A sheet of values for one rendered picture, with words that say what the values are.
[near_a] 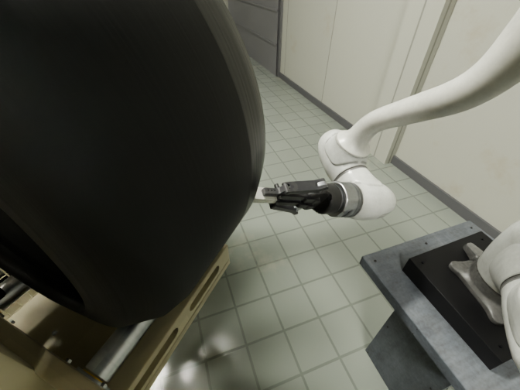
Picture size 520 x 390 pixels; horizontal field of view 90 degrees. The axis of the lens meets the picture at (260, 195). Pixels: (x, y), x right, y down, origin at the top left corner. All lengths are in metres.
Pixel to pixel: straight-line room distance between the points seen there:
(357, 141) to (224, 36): 0.50
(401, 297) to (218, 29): 0.84
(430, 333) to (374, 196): 0.41
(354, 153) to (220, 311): 1.12
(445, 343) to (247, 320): 0.92
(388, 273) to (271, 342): 0.74
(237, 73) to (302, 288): 1.41
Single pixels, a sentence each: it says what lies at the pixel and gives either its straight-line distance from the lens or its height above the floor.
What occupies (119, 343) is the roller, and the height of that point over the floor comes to 0.92.
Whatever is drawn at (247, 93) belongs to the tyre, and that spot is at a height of 1.28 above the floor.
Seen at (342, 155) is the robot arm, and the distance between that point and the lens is 0.74.
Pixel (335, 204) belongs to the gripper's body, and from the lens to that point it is 0.62.
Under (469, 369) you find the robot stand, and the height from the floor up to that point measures 0.65.
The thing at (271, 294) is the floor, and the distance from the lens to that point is 1.58.
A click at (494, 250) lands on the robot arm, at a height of 0.86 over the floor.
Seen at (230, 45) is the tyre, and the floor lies 1.33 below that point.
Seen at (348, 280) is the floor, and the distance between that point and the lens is 1.70.
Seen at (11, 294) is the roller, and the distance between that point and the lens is 0.73.
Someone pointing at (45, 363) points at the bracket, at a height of 0.95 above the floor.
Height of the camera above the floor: 1.39
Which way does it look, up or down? 41 degrees down
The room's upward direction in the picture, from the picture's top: straight up
